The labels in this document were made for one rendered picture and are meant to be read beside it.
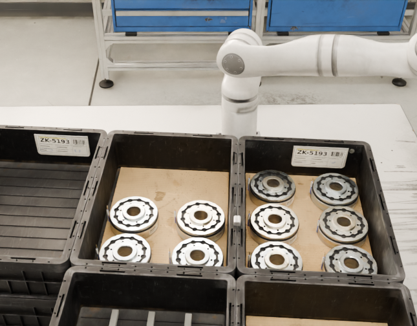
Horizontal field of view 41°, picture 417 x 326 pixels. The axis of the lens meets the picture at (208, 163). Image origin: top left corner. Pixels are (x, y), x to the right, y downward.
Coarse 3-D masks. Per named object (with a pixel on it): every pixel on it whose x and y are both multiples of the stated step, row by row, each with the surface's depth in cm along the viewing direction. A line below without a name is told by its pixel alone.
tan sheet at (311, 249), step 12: (300, 180) 133; (300, 192) 130; (252, 204) 127; (300, 204) 127; (312, 204) 127; (360, 204) 127; (300, 216) 124; (312, 216) 124; (300, 228) 121; (312, 228) 121; (252, 240) 119; (300, 240) 119; (312, 240) 119; (252, 252) 116; (300, 252) 116; (312, 252) 116; (324, 252) 116; (312, 264) 114
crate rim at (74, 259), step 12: (120, 132) 130; (132, 132) 130; (144, 132) 130; (156, 132) 130; (168, 132) 130; (108, 144) 126; (108, 156) 124; (96, 180) 117; (96, 192) 114; (84, 216) 109; (84, 228) 107; (72, 252) 102; (228, 252) 103; (72, 264) 101; (84, 264) 100; (96, 264) 100; (108, 264) 100; (120, 264) 101; (132, 264) 100; (144, 264) 101; (156, 264) 101; (168, 264) 101; (228, 264) 101
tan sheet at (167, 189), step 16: (128, 176) 133; (144, 176) 133; (160, 176) 133; (176, 176) 134; (192, 176) 134; (208, 176) 134; (224, 176) 134; (128, 192) 129; (144, 192) 129; (160, 192) 129; (176, 192) 129; (192, 192) 129; (208, 192) 130; (224, 192) 130; (160, 208) 125; (176, 208) 125; (224, 208) 126; (160, 224) 122; (160, 240) 118; (176, 240) 118; (224, 240) 118; (160, 256) 115; (224, 256) 115
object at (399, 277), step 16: (240, 144) 127; (320, 144) 128; (336, 144) 128; (352, 144) 128; (368, 144) 128; (240, 160) 123; (368, 160) 124; (240, 176) 119; (240, 192) 115; (240, 208) 112; (384, 208) 112; (384, 224) 109; (240, 240) 105; (240, 256) 102; (400, 256) 103; (240, 272) 100; (256, 272) 100; (272, 272) 100; (288, 272) 100; (304, 272) 100; (320, 272) 100; (336, 272) 100; (400, 272) 100
